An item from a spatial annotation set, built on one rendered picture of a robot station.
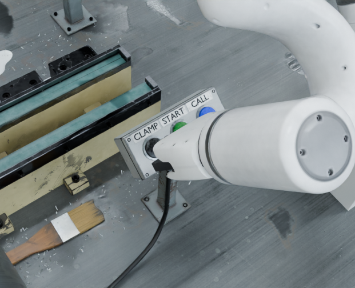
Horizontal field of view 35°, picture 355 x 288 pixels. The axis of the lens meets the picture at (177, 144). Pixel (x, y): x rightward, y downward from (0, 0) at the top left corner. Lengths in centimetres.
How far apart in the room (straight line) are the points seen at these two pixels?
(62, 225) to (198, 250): 25
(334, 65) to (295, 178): 14
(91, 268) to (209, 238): 22
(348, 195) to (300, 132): 64
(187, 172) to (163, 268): 41
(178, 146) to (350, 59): 21
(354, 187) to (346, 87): 53
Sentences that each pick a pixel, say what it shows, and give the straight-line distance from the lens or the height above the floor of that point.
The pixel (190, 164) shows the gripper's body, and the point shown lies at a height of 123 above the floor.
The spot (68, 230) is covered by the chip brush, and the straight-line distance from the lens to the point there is 105.
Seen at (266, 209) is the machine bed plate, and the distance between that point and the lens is 110.
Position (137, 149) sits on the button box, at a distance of 81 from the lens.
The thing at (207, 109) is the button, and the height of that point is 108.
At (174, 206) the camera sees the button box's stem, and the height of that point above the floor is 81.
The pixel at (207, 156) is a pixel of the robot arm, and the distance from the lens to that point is 59.
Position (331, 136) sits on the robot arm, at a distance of 50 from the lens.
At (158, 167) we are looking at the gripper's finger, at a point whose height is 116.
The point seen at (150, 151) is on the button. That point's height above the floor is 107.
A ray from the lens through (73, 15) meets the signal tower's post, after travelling 135.
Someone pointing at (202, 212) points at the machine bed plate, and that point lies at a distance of 107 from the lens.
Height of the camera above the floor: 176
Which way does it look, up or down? 56 degrees down
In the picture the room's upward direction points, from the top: 6 degrees clockwise
